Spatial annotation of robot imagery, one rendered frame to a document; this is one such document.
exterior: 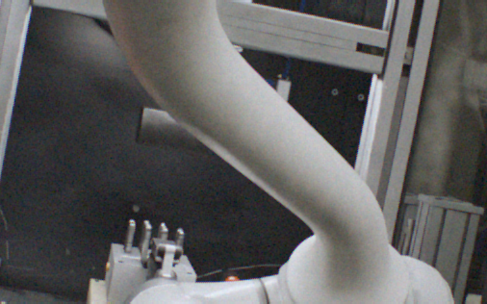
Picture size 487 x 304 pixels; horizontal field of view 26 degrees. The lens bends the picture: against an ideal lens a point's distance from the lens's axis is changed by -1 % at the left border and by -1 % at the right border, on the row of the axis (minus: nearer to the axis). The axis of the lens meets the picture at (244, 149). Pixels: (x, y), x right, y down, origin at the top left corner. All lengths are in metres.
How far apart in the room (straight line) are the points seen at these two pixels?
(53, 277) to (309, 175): 0.84
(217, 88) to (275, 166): 0.08
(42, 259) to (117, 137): 0.20
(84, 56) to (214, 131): 0.83
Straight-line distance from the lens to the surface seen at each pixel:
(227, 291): 0.88
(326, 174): 0.74
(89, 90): 1.49
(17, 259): 1.52
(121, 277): 1.20
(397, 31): 1.11
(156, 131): 1.24
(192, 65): 0.63
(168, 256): 1.08
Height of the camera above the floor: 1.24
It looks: 3 degrees down
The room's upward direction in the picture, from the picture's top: 11 degrees clockwise
